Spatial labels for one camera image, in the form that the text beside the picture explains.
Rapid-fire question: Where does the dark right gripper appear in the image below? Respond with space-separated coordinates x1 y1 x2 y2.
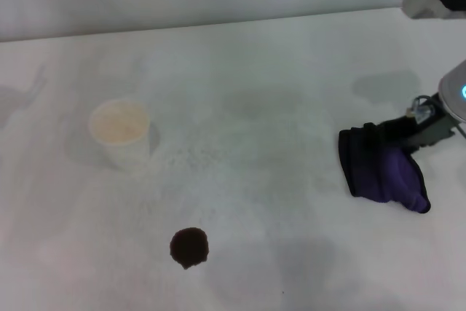
378 94 457 156

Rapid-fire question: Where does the purple rag with black trim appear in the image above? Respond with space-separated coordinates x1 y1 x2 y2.
337 121 432 215

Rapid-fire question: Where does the white paper cup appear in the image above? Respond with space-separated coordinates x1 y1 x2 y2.
87 98 151 173

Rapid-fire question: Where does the black water stain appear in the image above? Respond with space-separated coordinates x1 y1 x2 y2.
169 227 210 270

